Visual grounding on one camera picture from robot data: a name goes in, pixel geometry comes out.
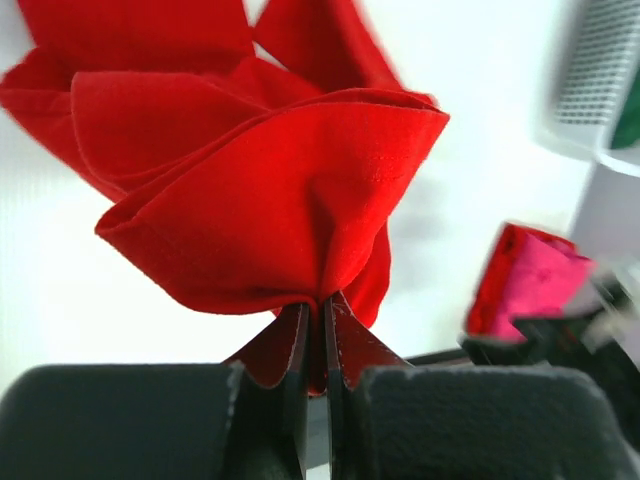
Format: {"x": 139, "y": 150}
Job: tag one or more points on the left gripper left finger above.
{"x": 244, "y": 418}

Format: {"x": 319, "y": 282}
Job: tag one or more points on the red t shirt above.
{"x": 509, "y": 244}
{"x": 249, "y": 166}

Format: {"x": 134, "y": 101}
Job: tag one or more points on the white plastic basket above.
{"x": 593, "y": 60}

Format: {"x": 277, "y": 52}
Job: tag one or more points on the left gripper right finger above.
{"x": 391, "y": 420}

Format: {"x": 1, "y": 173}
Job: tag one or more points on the folded red t shirt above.
{"x": 509, "y": 244}

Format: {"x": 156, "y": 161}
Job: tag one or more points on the green t shirt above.
{"x": 626, "y": 133}

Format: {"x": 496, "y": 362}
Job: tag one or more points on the folded pink t shirt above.
{"x": 544, "y": 278}

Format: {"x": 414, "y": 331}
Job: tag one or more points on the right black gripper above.
{"x": 601, "y": 340}

